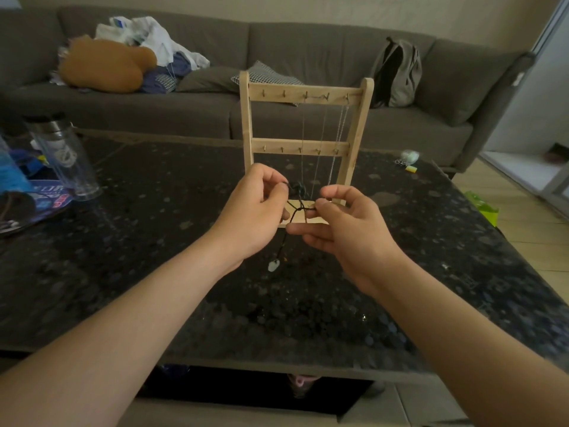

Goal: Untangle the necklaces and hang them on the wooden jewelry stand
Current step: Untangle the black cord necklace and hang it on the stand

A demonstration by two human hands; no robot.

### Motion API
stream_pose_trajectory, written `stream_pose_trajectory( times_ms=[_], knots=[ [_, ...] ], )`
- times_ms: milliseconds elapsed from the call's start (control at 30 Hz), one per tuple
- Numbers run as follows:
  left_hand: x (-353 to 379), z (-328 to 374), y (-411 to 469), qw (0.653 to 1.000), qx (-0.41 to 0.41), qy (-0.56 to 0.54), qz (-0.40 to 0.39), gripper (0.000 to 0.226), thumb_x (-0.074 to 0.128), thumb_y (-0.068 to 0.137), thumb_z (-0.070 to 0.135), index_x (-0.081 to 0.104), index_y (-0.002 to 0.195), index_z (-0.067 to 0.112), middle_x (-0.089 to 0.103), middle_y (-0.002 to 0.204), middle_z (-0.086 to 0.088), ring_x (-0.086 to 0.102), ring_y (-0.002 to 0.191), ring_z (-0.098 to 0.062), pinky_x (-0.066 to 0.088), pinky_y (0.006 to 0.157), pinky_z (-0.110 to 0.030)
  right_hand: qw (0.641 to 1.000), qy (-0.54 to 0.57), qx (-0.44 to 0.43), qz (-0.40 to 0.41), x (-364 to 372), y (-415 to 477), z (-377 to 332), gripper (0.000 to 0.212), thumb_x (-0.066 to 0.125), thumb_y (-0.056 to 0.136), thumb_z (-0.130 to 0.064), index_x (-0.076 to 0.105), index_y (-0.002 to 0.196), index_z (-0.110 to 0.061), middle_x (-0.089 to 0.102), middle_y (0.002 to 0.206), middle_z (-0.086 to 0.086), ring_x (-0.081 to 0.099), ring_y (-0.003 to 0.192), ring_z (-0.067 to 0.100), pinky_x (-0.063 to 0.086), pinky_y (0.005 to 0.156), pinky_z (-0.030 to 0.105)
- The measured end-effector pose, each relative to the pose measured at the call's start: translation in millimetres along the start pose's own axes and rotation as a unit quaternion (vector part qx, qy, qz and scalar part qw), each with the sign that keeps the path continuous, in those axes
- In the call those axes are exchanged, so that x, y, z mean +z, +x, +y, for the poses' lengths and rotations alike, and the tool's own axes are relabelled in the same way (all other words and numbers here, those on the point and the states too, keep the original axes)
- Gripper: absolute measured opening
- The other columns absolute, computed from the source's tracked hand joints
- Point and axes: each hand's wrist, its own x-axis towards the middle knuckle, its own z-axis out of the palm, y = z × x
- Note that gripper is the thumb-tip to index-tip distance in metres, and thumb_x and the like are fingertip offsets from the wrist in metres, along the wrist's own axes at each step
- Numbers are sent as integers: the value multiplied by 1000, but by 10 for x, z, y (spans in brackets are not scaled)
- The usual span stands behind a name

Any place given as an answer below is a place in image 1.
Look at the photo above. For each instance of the wooden jewelry stand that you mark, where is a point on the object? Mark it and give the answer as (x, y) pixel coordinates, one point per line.
(289, 93)

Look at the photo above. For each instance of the white crumpled garment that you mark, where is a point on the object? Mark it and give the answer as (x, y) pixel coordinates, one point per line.
(160, 38)

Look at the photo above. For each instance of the grey fabric sofa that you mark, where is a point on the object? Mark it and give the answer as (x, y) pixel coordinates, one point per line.
(311, 48)

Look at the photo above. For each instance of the grey flat cushion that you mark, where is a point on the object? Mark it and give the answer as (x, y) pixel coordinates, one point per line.
(206, 80)

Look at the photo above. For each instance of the blue printed packet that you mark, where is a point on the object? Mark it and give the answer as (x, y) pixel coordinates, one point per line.
(51, 200)

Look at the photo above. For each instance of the sliding glass door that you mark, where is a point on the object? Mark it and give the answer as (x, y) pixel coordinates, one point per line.
(551, 84)

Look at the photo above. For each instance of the green bag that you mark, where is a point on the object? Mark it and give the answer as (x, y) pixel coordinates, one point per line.
(482, 208)

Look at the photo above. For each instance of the checkered pillow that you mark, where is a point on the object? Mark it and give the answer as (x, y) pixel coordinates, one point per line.
(270, 76)

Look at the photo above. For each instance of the clear plastic tumbler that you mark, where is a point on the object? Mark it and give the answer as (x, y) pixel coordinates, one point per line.
(66, 157)

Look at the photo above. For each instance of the brown plush toy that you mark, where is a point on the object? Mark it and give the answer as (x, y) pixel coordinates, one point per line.
(106, 64)

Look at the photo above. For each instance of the pink item under table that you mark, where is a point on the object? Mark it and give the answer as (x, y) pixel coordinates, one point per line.
(302, 381)

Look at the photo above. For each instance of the blue crumpled garment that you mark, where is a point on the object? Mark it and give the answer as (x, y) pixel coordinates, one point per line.
(178, 68)

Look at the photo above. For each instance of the person's left hand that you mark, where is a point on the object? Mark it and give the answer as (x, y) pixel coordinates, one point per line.
(253, 217)

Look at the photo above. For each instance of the dark shoe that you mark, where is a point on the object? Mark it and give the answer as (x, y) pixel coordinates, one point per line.
(558, 154)

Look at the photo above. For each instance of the grey backpack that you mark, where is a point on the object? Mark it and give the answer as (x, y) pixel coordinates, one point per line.
(403, 79)

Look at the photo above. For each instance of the person's right hand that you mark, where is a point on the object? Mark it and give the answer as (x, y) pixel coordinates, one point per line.
(355, 240)

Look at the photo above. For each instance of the person's right forearm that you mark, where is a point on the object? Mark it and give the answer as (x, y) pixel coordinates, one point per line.
(480, 351)

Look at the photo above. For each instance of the blue cloth item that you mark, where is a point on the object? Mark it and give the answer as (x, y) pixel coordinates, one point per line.
(175, 371)

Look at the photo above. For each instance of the person's left forearm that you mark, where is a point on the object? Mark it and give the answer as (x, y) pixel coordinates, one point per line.
(102, 346)

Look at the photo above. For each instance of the blue plastic bottle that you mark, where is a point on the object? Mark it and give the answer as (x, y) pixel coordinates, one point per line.
(12, 173)

